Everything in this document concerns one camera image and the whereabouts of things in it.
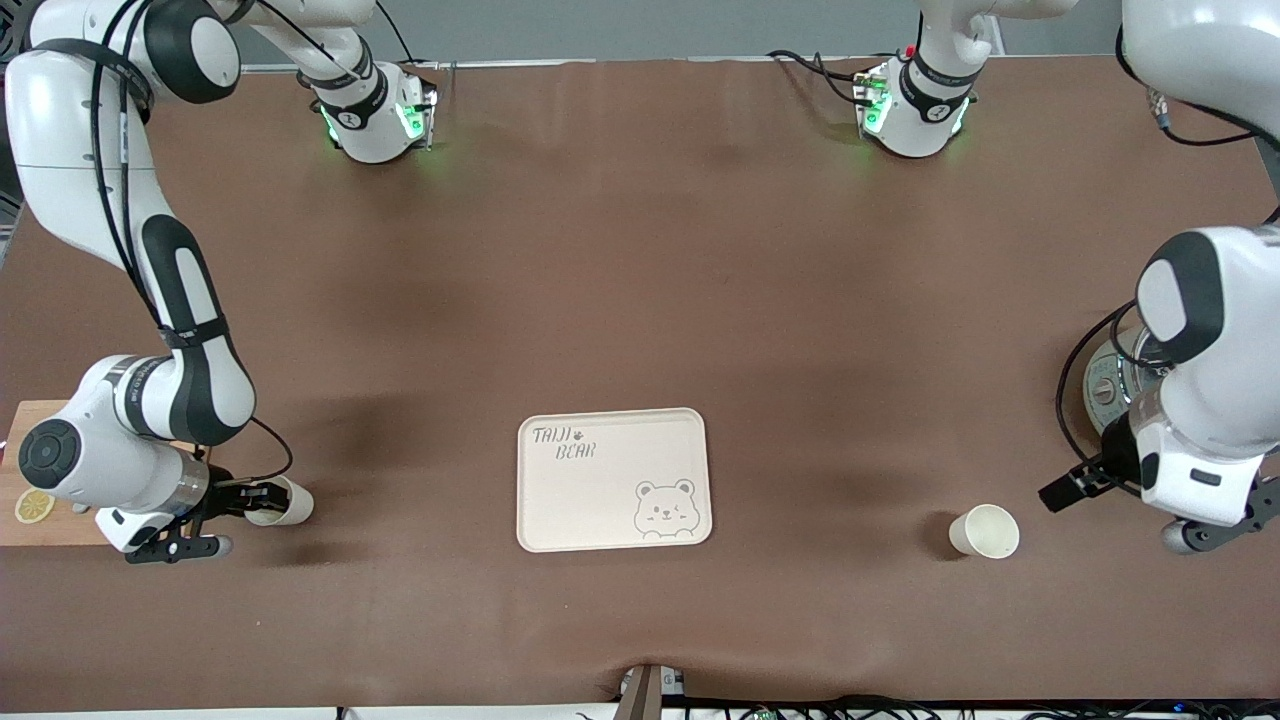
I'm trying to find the black base cable bundle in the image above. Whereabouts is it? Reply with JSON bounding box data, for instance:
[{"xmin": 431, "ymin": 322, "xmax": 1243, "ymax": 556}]
[{"xmin": 766, "ymin": 48, "xmax": 886, "ymax": 109}]

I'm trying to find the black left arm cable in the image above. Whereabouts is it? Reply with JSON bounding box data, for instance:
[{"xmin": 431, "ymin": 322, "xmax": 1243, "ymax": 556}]
[{"xmin": 1056, "ymin": 25, "xmax": 1280, "ymax": 483}]

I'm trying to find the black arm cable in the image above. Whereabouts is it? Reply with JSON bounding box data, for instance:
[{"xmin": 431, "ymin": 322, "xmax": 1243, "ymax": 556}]
[
  {"xmin": 1056, "ymin": 25, "xmax": 1280, "ymax": 483},
  {"xmin": 88, "ymin": 0, "xmax": 295, "ymax": 488}
]

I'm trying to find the camera mount post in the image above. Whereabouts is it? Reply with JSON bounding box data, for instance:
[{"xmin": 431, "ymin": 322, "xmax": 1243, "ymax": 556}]
[{"xmin": 615, "ymin": 663, "xmax": 689, "ymax": 720}]

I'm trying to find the cream bear print tray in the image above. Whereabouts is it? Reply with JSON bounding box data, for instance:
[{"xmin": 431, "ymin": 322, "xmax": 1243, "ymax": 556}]
[{"xmin": 516, "ymin": 407, "xmax": 714, "ymax": 553}]

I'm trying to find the bamboo cutting board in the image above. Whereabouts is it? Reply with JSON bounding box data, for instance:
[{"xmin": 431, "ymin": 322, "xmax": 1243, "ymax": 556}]
[{"xmin": 0, "ymin": 400, "xmax": 213, "ymax": 547}]

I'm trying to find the brown table cloth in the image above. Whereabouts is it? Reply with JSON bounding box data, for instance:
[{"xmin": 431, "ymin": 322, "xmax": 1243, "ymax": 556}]
[{"xmin": 0, "ymin": 55, "xmax": 1280, "ymax": 706}]

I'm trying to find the white IKEA cup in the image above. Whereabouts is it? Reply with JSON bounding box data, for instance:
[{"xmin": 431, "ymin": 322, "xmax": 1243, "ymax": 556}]
[
  {"xmin": 245, "ymin": 475, "xmax": 315, "ymax": 528},
  {"xmin": 948, "ymin": 503, "xmax": 1021, "ymax": 560}
]

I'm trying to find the grey green electric pot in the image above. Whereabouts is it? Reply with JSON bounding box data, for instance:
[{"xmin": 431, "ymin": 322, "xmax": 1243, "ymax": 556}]
[{"xmin": 1084, "ymin": 325, "xmax": 1171, "ymax": 441}]

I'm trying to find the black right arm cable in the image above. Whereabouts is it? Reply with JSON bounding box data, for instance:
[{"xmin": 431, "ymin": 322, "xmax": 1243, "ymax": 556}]
[{"xmin": 88, "ymin": 0, "xmax": 295, "ymax": 488}]

